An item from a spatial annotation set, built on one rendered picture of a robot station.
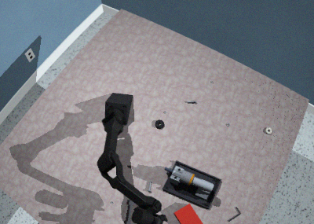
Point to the red rectangular block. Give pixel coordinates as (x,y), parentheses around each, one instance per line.
(187,215)

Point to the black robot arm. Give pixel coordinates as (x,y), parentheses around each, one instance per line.
(146,212)

